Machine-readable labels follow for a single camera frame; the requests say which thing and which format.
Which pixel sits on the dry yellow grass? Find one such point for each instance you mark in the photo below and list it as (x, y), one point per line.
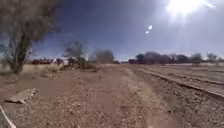
(35, 69)

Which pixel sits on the brown gravel dirt track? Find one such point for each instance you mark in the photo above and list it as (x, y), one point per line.
(100, 100)

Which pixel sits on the railway track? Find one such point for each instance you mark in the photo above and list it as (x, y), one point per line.
(193, 83)

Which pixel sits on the grey bush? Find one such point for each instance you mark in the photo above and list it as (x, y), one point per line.
(104, 57)

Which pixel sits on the flat stone slab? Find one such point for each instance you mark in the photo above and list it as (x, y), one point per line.
(22, 95)

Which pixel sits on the thin green tree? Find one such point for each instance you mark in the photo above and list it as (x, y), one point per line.
(75, 51)

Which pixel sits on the distant row of trees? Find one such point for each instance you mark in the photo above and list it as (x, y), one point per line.
(156, 58)

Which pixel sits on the large bare tree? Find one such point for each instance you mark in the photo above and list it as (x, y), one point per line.
(19, 46)

